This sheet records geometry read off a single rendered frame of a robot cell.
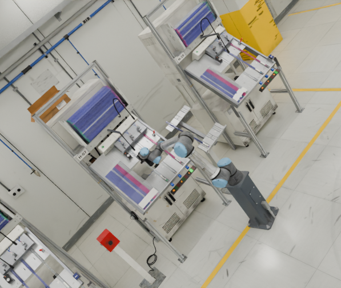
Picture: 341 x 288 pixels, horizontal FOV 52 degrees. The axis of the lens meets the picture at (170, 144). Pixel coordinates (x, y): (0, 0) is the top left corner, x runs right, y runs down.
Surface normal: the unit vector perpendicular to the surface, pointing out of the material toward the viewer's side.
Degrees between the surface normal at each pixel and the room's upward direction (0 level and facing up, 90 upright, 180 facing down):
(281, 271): 0
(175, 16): 90
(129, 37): 90
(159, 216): 90
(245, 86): 44
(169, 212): 90
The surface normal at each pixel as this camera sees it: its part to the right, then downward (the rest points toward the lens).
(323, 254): -0.55, -0.70
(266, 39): 0.53, 0.12
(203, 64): -0.03, -0.41
